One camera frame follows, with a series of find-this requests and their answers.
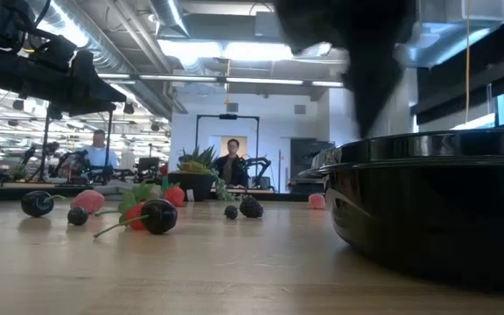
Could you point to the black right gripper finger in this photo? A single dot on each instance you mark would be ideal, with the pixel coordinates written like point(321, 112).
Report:
point(372, 87)

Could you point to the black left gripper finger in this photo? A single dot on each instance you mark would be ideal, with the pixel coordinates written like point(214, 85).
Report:
point(90, 83)
point(90, 109)

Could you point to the pink raspberry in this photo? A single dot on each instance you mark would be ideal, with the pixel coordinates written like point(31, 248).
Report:
point(317, 201)
point(88, 200)

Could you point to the dark blueberry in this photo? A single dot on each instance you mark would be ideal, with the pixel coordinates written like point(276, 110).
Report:
point(231, 212)
point(78, 216)

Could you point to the red strawberry with green leaves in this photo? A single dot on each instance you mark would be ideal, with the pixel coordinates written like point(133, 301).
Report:
point(135, 216)
point(174, 196)

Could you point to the blackberry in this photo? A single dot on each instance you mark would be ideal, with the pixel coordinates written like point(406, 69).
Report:
point(251, 207)

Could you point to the black background robot arm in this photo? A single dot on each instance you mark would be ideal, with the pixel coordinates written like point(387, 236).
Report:
point(261, 164)

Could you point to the black plastic tupperware container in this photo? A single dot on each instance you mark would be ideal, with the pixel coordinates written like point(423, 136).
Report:
point(431, 210)

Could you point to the person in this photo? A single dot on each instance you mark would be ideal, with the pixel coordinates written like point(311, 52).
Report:
point(99, 153)
point(232, 168)

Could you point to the black office chair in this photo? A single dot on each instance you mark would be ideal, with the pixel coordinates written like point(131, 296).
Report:
point(148, 165)

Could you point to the grey cushion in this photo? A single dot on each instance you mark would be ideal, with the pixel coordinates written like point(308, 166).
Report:
point(112, 189)

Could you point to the dark background cabinet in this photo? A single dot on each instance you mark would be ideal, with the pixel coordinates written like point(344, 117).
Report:
point(304, 151)

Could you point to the succulent plant in black pot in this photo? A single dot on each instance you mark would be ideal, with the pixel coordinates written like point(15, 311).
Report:
point(191, 184)

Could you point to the trailing green vine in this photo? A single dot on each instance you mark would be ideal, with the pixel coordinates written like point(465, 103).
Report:
point(220, 188)

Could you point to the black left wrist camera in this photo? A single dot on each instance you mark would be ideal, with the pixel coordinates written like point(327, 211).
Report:
point(55, 52)

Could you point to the black metal frame stand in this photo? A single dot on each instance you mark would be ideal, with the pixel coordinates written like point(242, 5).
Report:
point(228, 116)
point(44, 144)

